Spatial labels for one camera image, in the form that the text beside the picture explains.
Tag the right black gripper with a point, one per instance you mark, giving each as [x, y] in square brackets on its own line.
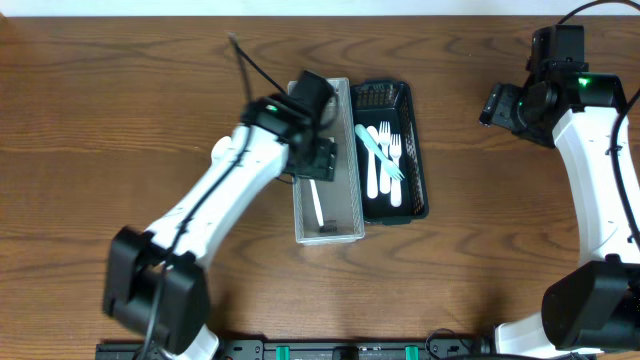
[498, 107]

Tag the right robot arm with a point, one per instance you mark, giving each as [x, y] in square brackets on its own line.
[594, 309]

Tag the white plastic fork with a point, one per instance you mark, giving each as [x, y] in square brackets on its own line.
[384, 133]
[395, 153]

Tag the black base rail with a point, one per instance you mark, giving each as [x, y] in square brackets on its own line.
[325, 350]

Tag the short white plastic spoon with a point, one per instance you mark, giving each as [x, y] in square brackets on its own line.
[372, 179]

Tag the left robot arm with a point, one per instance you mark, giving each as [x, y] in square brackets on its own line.
[156, 279]

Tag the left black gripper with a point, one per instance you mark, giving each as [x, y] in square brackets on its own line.
[316, 163]

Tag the dark green plastic basket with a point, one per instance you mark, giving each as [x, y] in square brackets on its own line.
[388, 100]

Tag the clear plastic basket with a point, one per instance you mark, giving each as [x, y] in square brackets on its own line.
[341, 199]

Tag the pale green plastic fork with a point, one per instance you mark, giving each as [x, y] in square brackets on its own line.
[394, 172]

